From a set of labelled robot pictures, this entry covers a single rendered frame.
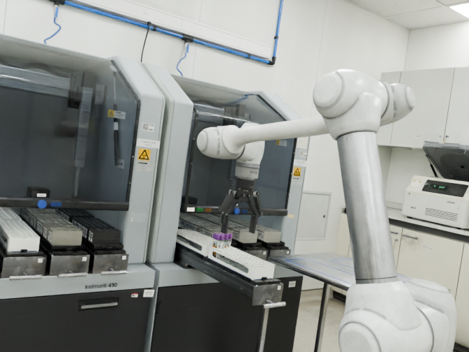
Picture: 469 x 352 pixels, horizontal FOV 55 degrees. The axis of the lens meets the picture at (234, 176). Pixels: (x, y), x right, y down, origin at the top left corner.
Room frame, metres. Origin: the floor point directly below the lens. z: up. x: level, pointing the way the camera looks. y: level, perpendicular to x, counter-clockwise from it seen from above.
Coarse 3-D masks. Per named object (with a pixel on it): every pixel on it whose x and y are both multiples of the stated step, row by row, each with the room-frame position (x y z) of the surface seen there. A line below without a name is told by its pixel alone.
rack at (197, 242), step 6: (180, 234) 1.99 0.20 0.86; (186, 234) 1.98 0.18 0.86; (192, 234) 1.99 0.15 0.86; (198, 234) 2.01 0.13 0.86; (180, 240) 2.01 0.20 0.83; (186, 240) 2.02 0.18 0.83; (192, 240) 1.91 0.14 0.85; (198, 240) 1.87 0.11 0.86; (204, 240) 1.90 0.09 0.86; (210, 240) 1.91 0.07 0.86; (186, 246) 1.94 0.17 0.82; (192, 246) 1.99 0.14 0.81; (198, 246) 2.01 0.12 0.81; (204, 246) 1.83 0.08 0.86; (198, 252) 1.86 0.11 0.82; (204, 252) 1.82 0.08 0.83
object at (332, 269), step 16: (272, 256) 1.96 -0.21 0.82; (288, 256) 2.00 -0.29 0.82; (304, 256) 2.05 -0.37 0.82; (320, 256) 2.10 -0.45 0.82; (336, 256) 2.15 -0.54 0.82; (304, 272) 1.79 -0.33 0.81; (320, 272) 1.78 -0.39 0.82; (336, 272) 1.82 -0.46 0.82; (352, 272) 1.86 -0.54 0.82; (320, 320) 2.22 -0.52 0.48; (320, 336) 2.21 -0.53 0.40
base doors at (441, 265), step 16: (400, 240) 3.72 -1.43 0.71; (416, 240) 3.60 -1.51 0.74; (432, 240) 3.50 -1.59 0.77; (448, 240) 3.40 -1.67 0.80; (400, 256) 3.70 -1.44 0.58; (416, 256) 3.59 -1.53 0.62; (432, 256) 3.48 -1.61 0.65; (448, 256) 3.38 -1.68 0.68; (464, 256) 3.29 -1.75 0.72; (400, 272) 3.68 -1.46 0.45; (416, 272) 3.57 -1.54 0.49; (432, 272) 3.47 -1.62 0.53; (448, 272) 3.37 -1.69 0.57; (464, 272) 3.27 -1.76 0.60; (336, 288) 4.19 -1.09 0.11; (448, 288) 3.35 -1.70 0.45; (464, 288) 3.26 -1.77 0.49; (464, 304) 3.24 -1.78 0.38; (464, 320) 3.23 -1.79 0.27; (464, 336) 3.21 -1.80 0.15
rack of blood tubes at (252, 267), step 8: (224, 248) 1.79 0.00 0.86; (232, 248) 1.81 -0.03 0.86; (208, 256) 1.80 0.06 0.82; (232, 256) 1.67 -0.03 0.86; (240, 256) 1.69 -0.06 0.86; (248, 256) 1.70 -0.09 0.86; (224, 264) 1.70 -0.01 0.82; (232, 264) 1.76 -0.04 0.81; (240, 264) 1.78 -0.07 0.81; (248, 264) 1.59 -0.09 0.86; (256, 264) 1.60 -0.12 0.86; (264, 264) 1.61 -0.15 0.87; (272, 264) 1.63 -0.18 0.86; (240, 272) 1.62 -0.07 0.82; (248, 272) 1.58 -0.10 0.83; (256, 272) 1.57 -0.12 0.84; (264, 272) 1.59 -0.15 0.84; (272, 272) 1.62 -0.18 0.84
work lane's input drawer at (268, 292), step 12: (180, 252) 1.94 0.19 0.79; (192, 252) 1.88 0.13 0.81; (192, 264) 1.86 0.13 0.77; (204, 264) 1.78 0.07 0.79; (216, 264) 1.73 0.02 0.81; (216, 276) 1.71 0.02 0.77; (228, 276) 1.65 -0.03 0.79; (240, 276) 1.61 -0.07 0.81; (240, 288) 1.58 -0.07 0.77; (252, 288) 1.53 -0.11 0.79; (264, 288) 1.55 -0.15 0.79; (276, 288) 1.59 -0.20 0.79; (252, 300) 1.52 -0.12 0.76; (264, 300) 1.56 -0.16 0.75; (276, 300) 1.59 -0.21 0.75
